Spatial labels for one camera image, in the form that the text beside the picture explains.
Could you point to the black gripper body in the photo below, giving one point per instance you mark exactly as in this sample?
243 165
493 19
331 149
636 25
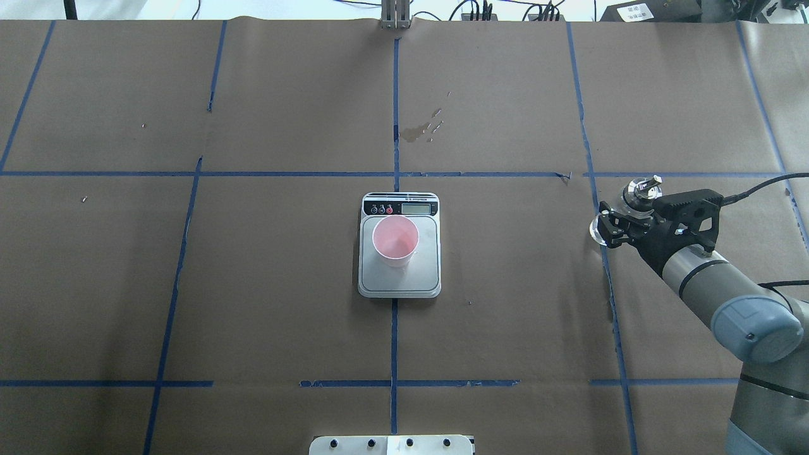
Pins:
657 244

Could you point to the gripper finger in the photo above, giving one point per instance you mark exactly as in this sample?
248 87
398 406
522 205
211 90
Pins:
618 237
622 213

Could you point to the pink paper cup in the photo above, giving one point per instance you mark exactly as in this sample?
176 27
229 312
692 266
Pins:
396 238

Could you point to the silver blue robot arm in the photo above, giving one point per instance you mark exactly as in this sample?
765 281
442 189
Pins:
763 328

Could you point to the silver digital kitchen scale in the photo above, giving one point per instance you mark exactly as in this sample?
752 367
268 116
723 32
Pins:
422 277

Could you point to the black box with label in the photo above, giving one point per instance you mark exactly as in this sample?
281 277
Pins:
653 11

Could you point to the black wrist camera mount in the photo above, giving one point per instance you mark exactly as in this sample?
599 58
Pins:
691 218

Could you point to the aluminium frame post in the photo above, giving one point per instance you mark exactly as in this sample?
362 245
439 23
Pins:
395 14

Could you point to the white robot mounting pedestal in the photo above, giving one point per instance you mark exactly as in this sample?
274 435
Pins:
393 444

